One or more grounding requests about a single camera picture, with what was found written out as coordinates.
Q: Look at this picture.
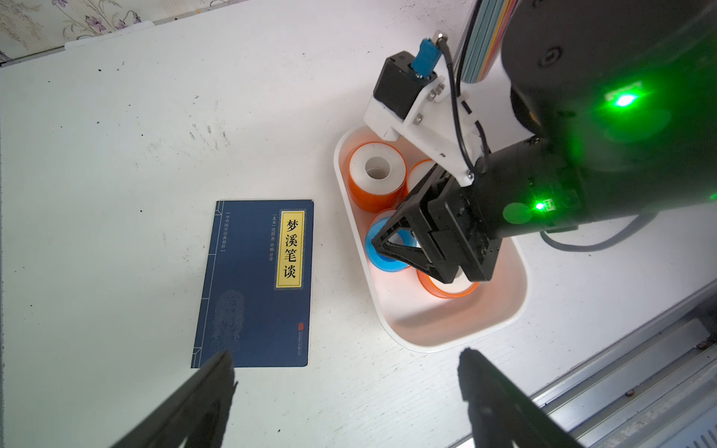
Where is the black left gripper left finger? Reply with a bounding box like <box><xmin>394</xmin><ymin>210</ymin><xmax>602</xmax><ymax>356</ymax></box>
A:
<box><xmin>114</xmin><ymin>350</ymin><xmax>237</xmax><ymax>447</ymax></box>

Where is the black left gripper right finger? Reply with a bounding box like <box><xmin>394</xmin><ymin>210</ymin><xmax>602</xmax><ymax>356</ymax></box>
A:
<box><xmin>457</xmin><ymin>348</ymin><xmax>580</xmax><ymax>447</ymax></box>

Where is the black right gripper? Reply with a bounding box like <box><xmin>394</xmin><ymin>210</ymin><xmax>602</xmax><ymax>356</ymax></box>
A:
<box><xmin>371</xmin><ymin>165</ymin><xmax>502</xmax><ymax>284</ymax></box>

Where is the orange sealing tape bottom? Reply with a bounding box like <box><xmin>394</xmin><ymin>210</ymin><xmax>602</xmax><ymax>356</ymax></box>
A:
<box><xmin>416</xmin><ymin>269</ymin><xmax>480</xmax><ymax>299</ymax></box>

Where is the orange sealing tape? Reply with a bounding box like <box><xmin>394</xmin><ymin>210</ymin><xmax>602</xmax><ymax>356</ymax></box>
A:
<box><xmin>405</xmin><ymin>159</ymin><xmax>435</xmax><ymax>195</ymax></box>
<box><xmin>348</xmin><ymin>142</ymin><xmax>407</xmax><ymax>213</ymax></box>
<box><xmin>364</xmin><ymin>210</ymin><xmax>403</xmax><ymax>273</ymax></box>
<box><xmin>416</xmin><ymin>269</ymin><xmax>480</xmax><ymax>299</ymax></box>

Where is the blue sealing tape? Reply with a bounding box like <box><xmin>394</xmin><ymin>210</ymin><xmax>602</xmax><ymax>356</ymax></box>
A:
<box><xmin>364</xmin><ymin>214</ymin><xmax>418</xmax><ymax>273</ymax></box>

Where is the white storage box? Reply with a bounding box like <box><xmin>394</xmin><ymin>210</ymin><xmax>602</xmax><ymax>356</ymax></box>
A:
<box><xmin>333</xmin><ymin>124</ymin><xmax>531</xmax><ymax>353</ymax></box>

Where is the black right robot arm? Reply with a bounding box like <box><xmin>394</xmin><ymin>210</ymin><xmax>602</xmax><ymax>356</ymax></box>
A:
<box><xmin>365</xmin><ymin>1</ymin><xmax>716</xmax><ymax>283</ymax></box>

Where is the blue book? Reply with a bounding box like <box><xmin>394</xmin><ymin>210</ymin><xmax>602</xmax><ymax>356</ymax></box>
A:
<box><xmin>190</xmin><ymin>200</ymin><xmax>315</xmax><ymax>369</ymax></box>

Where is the blue-capped pencil tube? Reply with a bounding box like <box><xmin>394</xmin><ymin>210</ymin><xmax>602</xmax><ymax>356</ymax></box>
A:
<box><xmin>456</xmin><ymin>0</ymin><xmax>519</xmax><ymax>84</ymax></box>

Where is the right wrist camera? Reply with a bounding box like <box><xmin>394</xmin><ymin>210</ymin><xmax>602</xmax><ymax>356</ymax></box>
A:
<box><xmin>364</xmin><ymin>31</ymin><xmax>487</xmax><ymax>187</ymax></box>

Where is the aluminium front rail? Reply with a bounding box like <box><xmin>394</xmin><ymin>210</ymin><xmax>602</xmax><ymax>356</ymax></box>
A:
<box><xmin>447</xmin><ymin>273</ymin><xmax>717</xmax><ymax>448</ymax></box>

